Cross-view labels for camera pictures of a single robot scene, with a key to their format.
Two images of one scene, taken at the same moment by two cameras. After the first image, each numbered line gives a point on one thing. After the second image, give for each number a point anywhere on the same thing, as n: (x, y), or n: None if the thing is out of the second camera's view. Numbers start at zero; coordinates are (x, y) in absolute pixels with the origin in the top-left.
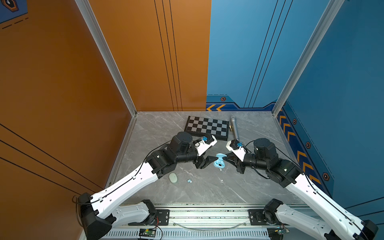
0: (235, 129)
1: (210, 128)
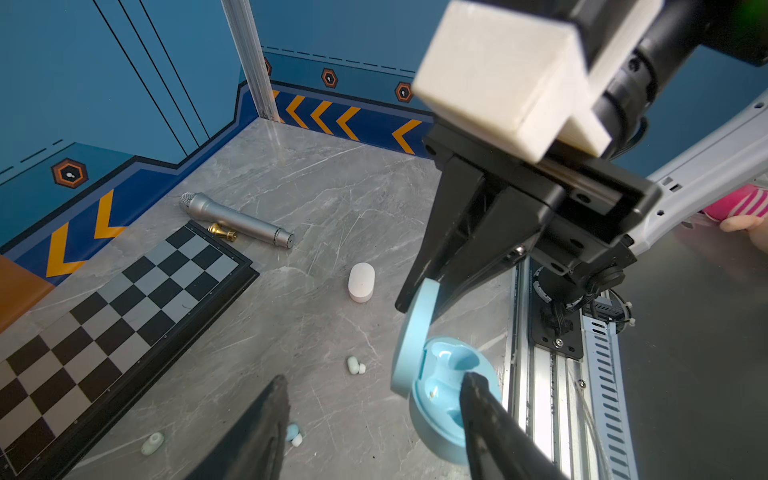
0: (211, 212)
1: (63, 387)
